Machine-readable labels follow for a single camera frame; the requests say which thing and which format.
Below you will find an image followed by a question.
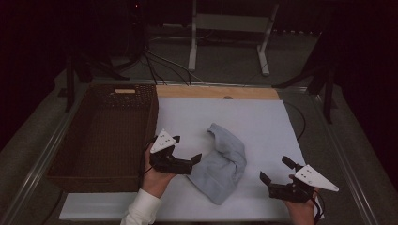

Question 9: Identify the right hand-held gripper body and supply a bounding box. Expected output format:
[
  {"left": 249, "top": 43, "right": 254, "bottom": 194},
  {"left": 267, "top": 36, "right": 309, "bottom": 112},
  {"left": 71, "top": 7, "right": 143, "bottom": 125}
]
[{"left": 268, "top": 164, "right": 340, "bottom": 204}]

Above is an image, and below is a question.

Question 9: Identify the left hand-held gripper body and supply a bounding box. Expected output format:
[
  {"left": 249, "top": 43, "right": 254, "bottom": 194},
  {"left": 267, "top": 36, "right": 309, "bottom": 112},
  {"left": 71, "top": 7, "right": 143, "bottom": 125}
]
[{"left": 149, "top": 128, "right": 193, "bottom": 175}]

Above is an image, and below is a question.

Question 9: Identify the light blue tank top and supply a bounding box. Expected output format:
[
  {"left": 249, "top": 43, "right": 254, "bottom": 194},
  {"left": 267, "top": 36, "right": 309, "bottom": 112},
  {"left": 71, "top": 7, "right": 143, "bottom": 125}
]
[{"left": 187, "top": 122, "right": 248, "bottom": 206}]

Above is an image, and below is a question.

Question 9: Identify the brown woven basket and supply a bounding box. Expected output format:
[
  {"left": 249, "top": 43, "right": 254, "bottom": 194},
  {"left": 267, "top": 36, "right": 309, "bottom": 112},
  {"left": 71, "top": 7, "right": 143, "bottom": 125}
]
[{"left": 46, "top": 83, "right": 160, "bottom": 193}]

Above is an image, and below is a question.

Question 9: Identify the person's left hand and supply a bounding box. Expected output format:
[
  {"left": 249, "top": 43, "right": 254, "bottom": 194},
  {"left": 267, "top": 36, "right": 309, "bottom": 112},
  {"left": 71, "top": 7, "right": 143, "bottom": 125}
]
[{"left": 141, "top": 143, "right": 178, "bottom": 200}]

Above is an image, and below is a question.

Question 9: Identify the person's right hand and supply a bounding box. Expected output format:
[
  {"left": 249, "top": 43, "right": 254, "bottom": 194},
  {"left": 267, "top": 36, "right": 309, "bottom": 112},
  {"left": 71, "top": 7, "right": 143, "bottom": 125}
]
[{"left": 283, "top": 174, "right": 320, "bottom": 225}]

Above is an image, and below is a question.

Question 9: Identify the black tripod stand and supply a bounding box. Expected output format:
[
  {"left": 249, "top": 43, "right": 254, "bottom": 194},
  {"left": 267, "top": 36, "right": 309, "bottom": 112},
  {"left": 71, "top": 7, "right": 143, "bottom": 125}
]
[
  {"left": 271, "top": 59, "right": 341, "bottom": 125},
  {"left": 57, "top": 55, "right": 130, "bottom": 113}
]

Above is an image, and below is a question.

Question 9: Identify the white metal stand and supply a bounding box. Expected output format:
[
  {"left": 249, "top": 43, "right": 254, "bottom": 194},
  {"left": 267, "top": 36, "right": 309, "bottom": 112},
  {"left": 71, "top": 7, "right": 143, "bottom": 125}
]
[{"left": 188, "top": 0, "right": 280, "bottom": 77}]

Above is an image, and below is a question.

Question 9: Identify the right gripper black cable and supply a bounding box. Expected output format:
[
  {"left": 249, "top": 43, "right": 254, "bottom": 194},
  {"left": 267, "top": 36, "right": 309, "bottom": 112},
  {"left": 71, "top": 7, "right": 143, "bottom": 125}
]
[{"left": 311, "top": 190, "right": 327, "bottom": 224}]

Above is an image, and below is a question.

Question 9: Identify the thin black table cable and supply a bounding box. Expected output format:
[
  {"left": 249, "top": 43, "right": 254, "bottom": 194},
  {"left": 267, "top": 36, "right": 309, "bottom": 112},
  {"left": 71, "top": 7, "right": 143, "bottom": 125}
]
[{"left": 283, "top": 100, "right": 306, "bottom": 142}]

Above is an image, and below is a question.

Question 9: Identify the white floor cable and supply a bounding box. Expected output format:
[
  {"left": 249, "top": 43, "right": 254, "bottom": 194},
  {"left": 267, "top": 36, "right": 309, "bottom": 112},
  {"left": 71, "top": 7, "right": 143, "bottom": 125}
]
[{"left": 144, "top": 50, "right": 206, "bottom": 85}]

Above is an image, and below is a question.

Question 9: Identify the black floor cable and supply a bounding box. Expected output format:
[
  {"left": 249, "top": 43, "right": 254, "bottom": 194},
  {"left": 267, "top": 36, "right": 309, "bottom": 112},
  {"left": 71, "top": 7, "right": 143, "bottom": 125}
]
[{"left": 142, "top": 46, "right": 168, "bottom": 86}]

